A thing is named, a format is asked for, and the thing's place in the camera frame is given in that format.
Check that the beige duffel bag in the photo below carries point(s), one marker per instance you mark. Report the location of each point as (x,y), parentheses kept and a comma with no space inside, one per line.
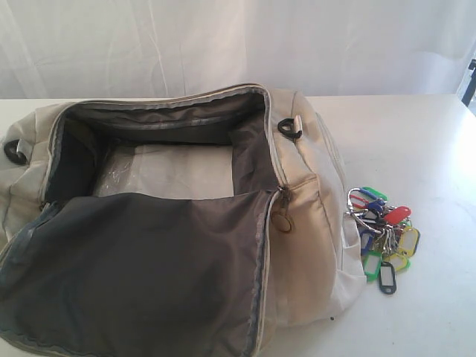
(137,275)

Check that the colourful key tag bunch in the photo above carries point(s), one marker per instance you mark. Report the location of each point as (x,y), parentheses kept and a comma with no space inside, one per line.
(387,236)

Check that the clear plastic sheet in bag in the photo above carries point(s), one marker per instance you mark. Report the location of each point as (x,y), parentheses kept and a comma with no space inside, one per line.
(168,171)

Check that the white backdrop curtain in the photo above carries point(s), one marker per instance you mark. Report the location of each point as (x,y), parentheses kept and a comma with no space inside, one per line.
(86,49)

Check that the dark stand at right edge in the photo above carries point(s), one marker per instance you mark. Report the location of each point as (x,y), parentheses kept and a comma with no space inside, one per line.
(471,87)

